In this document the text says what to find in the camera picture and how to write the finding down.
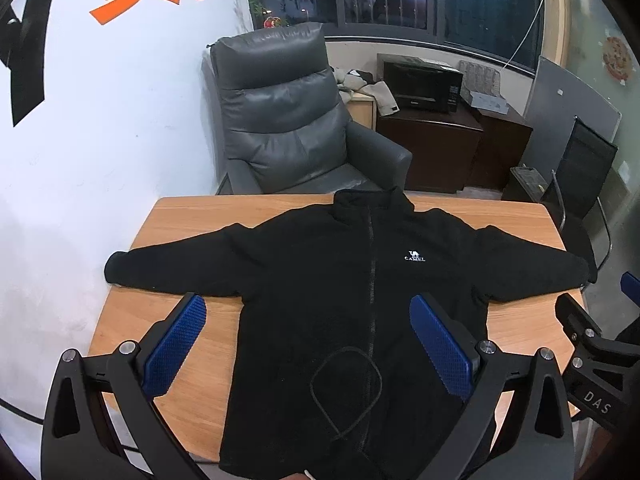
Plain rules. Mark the light wooden cabinet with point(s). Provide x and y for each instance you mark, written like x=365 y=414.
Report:
x=362 y=110

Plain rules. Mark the black fleece jacket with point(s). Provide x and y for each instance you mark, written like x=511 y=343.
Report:
x=325 y=285

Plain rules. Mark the black microwave oven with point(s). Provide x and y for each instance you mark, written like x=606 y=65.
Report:
x=420 y=85

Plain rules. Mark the grey foam sheet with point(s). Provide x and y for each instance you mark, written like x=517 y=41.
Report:
x=480 y=77

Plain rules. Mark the grey board panel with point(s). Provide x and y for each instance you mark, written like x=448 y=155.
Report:
x=565 y=100

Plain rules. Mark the red flower decal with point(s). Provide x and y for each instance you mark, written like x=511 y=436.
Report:
x=272 y=22

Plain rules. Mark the grey flat box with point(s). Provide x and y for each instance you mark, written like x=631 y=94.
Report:
x=487 y=102

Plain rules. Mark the grey leather armchair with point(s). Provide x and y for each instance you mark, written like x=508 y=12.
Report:
x=275 y=110

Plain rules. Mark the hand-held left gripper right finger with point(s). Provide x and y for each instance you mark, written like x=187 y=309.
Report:
x=440 y=350

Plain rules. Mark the black mesh office chair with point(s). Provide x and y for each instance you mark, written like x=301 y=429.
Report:
x=590 y=160

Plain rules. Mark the dark wooden cabinet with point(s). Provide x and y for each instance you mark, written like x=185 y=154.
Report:
x=505 y=150
x=430 y=150

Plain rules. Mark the beige cloth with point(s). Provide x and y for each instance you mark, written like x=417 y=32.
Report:
x=385 y=100

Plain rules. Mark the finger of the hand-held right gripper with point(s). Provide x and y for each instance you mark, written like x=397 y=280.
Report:
x=631 y=287
x=575 y=316

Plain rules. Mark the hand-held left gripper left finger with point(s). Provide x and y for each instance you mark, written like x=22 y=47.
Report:
x=175 y=347

